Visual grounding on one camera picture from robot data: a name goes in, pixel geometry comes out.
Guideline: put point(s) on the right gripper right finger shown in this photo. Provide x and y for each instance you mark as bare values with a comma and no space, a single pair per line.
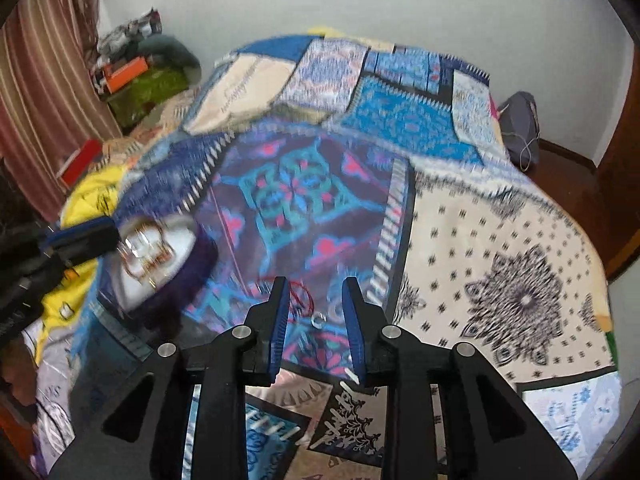
364,323

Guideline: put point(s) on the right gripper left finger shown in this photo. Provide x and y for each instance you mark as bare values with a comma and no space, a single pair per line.
268,322

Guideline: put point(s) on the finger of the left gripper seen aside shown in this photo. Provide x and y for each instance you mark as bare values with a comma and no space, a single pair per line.
85,241

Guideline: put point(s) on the red beaded bangle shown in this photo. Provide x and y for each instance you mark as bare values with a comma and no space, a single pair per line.
144,250

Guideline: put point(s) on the yellow cartoon blanket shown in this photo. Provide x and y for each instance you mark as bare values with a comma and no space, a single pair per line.
82,221

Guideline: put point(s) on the red small box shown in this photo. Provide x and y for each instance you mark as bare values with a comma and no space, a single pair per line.
77,163

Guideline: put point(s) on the green patterned cloth pile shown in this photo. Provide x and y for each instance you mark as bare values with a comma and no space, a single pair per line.
132,103

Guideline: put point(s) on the striped brown curtain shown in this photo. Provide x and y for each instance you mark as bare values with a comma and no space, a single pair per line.
49,107

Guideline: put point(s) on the orange box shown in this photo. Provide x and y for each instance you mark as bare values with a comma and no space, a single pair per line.
116,78

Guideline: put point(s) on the blue patchwork bedspread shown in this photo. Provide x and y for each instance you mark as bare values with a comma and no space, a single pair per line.
324,159

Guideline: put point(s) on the grey clothes pile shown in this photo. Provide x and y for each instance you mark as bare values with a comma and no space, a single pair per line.
145,37

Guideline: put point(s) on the grey bag on floor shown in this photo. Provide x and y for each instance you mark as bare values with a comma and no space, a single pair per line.
520,129

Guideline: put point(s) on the brown wooden door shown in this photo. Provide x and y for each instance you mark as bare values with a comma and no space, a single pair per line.
618,180

